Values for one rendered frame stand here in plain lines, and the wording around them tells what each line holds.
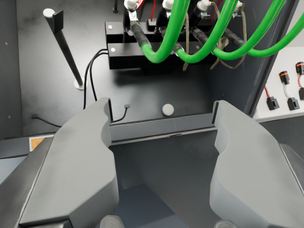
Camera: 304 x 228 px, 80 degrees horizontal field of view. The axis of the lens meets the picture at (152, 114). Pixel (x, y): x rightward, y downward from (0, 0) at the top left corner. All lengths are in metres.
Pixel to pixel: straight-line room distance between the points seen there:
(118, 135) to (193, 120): 0.21
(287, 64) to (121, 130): 0.56
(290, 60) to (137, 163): 1.11
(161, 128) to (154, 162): 0.99
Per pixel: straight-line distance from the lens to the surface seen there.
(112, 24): 0.54
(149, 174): 1.46
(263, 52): 0.43
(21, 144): 0.51
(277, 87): 0.69
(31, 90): 0.66
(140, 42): 0.31
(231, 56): 0.37
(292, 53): 0.79
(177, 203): 1.57
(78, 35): 0.70
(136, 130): 0.48
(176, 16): 0.18
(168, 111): 0.62
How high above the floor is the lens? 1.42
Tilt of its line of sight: 74 degrees down
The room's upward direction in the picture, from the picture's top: 51 degrees clockwise
